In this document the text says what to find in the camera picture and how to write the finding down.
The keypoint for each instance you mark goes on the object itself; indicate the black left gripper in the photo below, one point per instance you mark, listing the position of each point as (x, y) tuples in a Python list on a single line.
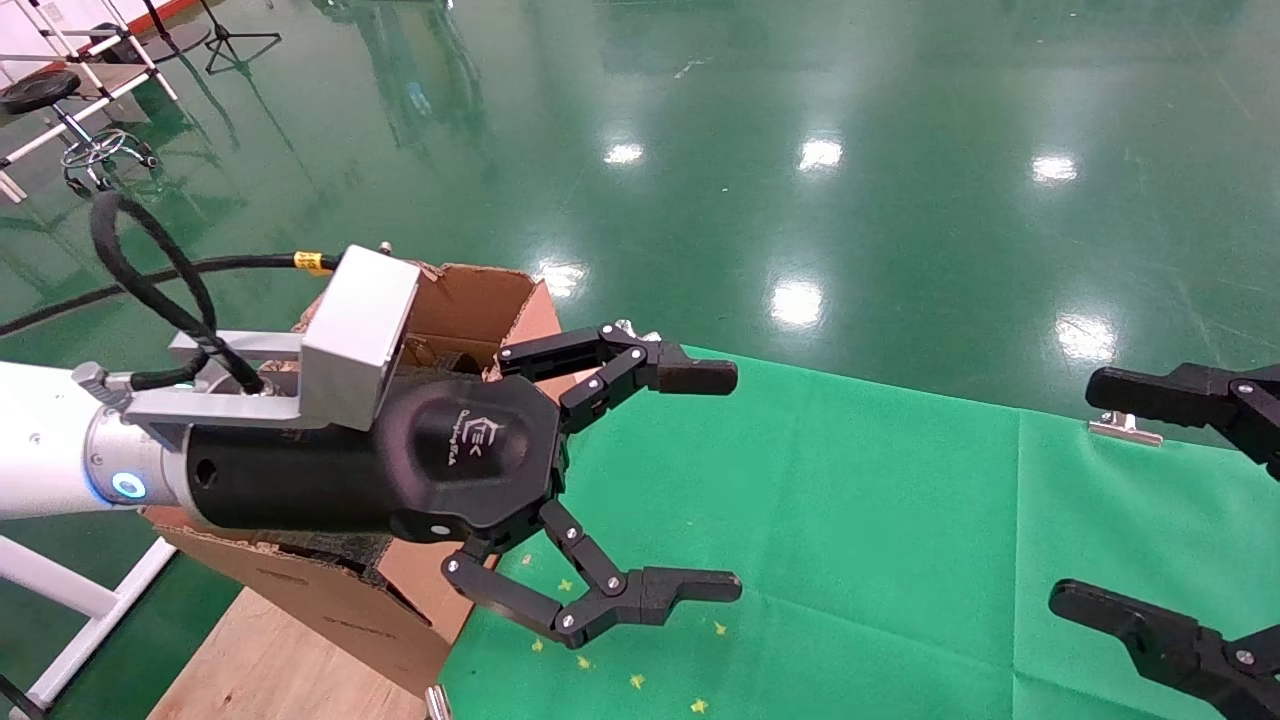
[(460, 455)]

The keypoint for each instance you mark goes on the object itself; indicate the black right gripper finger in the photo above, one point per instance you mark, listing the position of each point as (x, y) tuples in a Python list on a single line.
[(1180, 395), (1160, 640)]

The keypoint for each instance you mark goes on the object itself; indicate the large open cardboard carton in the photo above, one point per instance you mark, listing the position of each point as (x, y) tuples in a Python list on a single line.
[(330, 610)]

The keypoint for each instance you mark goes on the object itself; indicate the silver binder clip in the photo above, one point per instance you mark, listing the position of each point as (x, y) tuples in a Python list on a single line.
[(640, 330), (1125, 430), (438, 703)]

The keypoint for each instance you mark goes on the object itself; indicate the green table cloth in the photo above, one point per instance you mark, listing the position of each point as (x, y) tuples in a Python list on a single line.
[(900, 520)]

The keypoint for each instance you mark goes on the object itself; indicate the black foam block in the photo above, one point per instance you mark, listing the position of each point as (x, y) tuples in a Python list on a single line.
[(450, 358)]

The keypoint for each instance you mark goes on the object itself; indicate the black tripod microphone stand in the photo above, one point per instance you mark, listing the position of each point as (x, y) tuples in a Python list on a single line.
[(240, 38)]

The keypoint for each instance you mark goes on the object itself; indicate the black curved pole stand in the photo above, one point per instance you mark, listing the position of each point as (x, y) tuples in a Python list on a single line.
[(160, 42)]

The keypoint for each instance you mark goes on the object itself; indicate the black round stool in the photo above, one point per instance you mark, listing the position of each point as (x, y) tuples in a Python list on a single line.
[(40, 90)]

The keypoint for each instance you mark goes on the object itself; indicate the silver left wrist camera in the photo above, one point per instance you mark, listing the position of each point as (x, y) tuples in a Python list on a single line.
[(360, 335)]

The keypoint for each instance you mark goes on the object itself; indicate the white tube floor frame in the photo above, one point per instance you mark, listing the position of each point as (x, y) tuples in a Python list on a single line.
[(60, 590)]

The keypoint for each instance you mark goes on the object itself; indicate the white frame work table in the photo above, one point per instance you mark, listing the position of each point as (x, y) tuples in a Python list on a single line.
[(100, 85)]

